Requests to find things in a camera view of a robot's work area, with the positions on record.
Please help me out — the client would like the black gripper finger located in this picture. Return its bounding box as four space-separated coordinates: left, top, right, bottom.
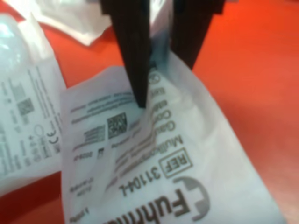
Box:
99 0 153 109
171 0 226 70

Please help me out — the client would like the white Fuhrmann bandage packet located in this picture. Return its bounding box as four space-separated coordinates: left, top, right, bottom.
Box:
0 58 69 197
23 0 112 47
59 0 287 224

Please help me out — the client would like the red plastic box with bandages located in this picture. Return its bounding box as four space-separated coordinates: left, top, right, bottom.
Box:
0 0 299 224

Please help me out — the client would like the white bandage packet film side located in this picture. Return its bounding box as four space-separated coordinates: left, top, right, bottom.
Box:
0 13 54 69

